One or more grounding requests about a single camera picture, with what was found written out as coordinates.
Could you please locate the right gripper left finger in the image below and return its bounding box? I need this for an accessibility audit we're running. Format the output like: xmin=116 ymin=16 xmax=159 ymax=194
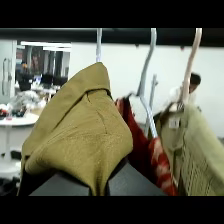
xmin=29 ymin=170 xmax=92 ymax=197

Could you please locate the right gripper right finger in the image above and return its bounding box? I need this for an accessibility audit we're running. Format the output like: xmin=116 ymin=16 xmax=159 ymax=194
xmin=106 ymin=160 xmax=166 ymax=197

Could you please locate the olive green long-sleeved shirt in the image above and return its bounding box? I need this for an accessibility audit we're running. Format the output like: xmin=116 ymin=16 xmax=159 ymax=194
xmin=18 ymin=61 xmax=134 ymax=197

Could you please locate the grey clothes hanger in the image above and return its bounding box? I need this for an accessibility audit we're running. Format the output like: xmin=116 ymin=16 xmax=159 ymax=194
xmin=135 ymin=28 xmax=160 ymax=139

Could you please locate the beige clothes hanger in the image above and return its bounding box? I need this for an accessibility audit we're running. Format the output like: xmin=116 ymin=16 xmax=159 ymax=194
xmin=178 ymin=28 xmax=203 ymax=113

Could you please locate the white clothes hanger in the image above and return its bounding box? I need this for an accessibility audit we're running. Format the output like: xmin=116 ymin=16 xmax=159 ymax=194
xmin=95 ymin=28 xmax=103 ymax=64

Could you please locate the red patterned garment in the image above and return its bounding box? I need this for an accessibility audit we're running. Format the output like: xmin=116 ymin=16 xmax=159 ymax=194
xmin=114 ymin=96 xmax=179 ymax=197

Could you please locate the pale green garment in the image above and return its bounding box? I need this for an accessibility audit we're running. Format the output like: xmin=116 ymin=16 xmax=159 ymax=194
xmin=153 ymin=103 xmax=224 ymax=197

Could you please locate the round white table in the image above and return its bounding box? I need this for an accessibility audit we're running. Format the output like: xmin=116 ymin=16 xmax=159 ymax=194
xmin=0 ymin=112 xmax=40 ymax=179

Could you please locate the person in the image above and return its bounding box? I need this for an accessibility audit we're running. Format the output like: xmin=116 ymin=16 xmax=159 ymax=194
xmin=165 ymin=72 xmax=203 ymax=113

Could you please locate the black clothes rail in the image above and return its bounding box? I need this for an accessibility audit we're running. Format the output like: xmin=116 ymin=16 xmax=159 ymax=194
xmin=0 ymin=28 xmax=224 ymax=48

